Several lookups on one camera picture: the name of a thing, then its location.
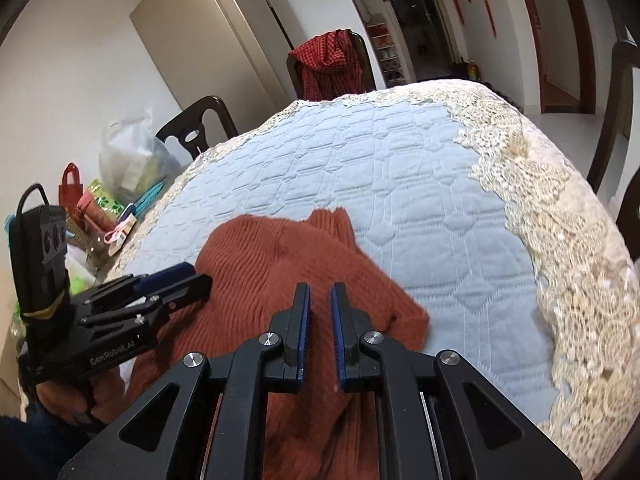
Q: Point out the green snack packet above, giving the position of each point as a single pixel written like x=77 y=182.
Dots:
x=105 y=200

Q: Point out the brown wooden door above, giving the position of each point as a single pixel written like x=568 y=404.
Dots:
x=580 y=35

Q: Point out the pink clip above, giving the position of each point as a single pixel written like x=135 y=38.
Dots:
x=120 y=232

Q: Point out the dark glass door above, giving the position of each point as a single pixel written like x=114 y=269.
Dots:
x=420 y=15

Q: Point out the person's left hand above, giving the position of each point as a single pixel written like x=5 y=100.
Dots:
x=107 y=395

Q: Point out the blue quilted lace-edged tablecloth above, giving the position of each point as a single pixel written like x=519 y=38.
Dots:
x=400 y=185

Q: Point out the red checked cloth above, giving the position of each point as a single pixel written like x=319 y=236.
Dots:
x=330 y=55

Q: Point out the shoe rack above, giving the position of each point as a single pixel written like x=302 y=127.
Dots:
x=387 y=55

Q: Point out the dark wooden chair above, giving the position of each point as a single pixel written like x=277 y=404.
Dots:
x=220 y=115
x=612 y=110

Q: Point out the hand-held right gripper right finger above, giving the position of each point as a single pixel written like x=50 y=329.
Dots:
x=340 y=345

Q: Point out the teal clothes hangers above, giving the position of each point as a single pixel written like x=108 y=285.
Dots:
x=150 y=200

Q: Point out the red tote bag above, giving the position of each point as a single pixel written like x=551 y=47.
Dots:
x=70 y=192

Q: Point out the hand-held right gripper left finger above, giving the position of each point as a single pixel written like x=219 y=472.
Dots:
x=301 y=340

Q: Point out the rust knit sweater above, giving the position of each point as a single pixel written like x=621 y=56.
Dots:
x=260 y=270

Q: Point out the beige cabinet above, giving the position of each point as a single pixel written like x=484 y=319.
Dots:
x=210 y=35

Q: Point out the white plastic bag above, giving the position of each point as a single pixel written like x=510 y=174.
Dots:
x=130 y=160

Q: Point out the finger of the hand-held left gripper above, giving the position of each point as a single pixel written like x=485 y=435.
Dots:
x=170 y=272
x=190 y=290

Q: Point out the yellow oil bottle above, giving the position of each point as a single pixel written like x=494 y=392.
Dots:
x=472 y=70

